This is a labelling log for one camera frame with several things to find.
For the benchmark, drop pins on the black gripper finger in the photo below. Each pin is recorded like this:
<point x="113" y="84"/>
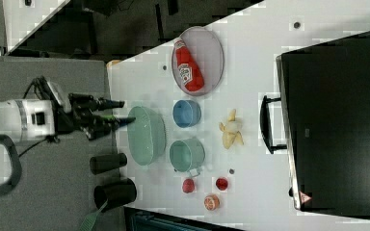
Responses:
<point x="106" y="104"/>
<point x="117" y="122"/>

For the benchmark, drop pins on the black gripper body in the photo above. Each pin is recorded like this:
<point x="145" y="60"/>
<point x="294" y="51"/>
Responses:
<point x="77" y="114"/>

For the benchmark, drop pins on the plush peeled banana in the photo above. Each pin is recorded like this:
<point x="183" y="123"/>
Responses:
<point x="231" y="130"/>

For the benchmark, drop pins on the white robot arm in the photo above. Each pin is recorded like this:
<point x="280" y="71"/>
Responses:
<point x="37" y="120"/>

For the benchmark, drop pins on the black toaster oven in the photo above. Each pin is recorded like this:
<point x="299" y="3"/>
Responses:
<point x="325" y="103"/>

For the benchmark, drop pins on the green colander basket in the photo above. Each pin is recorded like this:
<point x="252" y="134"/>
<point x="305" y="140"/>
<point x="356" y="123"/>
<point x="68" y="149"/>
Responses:
<point x="146" y="135"/>

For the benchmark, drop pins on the black cylinder cup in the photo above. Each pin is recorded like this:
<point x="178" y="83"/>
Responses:
<point x="104" y="163"/>

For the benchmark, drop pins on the black large cup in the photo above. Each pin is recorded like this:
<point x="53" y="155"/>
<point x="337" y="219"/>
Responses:
<point x="114" y="195"/>

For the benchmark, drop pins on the blue bowl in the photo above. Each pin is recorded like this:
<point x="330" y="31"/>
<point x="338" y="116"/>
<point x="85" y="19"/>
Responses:
<point x="186" y="113"/>

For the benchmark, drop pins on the red ketchup bottle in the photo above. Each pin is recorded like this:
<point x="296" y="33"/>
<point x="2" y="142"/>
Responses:
<point x="189" y="73"/>

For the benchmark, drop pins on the red strawberry toy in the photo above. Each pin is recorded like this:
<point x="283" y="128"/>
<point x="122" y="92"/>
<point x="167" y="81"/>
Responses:
<point x="188" y="186"/>

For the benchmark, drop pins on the green brush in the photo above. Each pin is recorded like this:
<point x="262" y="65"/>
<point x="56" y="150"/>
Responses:
<point x="90" y="219"/>

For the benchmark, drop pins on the grey round plate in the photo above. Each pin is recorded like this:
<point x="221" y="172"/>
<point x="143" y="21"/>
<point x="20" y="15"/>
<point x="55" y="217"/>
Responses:
<point x="207" y="52"/>

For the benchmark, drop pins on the orange slice toy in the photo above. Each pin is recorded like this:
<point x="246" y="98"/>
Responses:
<point x="211" y="202"/>

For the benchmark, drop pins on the green cup with handle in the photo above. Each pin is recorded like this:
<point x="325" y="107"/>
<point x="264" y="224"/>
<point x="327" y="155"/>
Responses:
<point x="187" y="156"/>

